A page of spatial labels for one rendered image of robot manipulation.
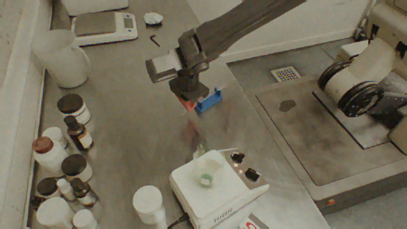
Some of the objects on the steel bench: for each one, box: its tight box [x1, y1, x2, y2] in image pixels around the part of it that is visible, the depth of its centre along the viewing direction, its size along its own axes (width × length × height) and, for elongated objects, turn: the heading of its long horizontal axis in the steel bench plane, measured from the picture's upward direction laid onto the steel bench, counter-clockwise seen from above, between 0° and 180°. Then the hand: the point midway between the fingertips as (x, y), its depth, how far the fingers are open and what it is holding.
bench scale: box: [71, 12, 138, 46], centre depth 107 cm, size 19×26×5 cm
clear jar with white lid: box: [133, 185, 165, 226], centre depth 55 cm, size 6×6×8 cm
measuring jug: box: [30, 29, 91, 88], centre depth 83 cm, size 18×13×15 cm
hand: (190, 108), depth 75 cm, fingers closed, pressing on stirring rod
